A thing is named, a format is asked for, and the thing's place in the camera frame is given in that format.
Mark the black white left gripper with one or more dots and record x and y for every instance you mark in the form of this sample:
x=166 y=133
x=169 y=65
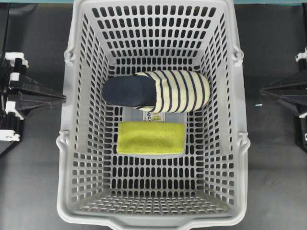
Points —
x=15 y=107

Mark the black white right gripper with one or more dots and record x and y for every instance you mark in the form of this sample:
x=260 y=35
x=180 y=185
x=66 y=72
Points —
x=297 y=104

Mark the yellow-green cloth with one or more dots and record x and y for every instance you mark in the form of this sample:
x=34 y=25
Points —
x=151 y=138

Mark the white label sticker in basket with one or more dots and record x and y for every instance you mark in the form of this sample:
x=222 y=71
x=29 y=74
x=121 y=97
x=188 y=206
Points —
x=153 y=117

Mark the grey plastic shopping basket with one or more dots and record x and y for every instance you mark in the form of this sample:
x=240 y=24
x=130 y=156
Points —
x=207 y=184

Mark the navy striped cream slipper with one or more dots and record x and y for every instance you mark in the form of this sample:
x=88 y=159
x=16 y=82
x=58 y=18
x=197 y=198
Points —
x=160 y=91

